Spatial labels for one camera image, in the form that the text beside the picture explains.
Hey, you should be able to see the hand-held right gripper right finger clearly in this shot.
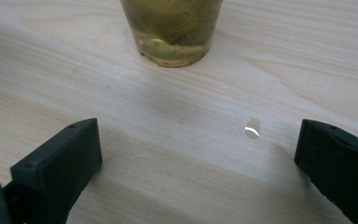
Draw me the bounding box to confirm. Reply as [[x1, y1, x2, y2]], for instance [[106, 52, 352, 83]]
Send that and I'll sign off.
[[294, 119, 358, 224]]

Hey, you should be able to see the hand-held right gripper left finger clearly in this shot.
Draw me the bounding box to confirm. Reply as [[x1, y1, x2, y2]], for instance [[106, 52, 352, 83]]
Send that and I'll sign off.
[[2, 118, 103, 224]]

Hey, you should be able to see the clear cup of yellow liquid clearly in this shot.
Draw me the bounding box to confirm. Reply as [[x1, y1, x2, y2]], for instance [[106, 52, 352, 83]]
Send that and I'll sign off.
[[119, 0, 224, 68]]

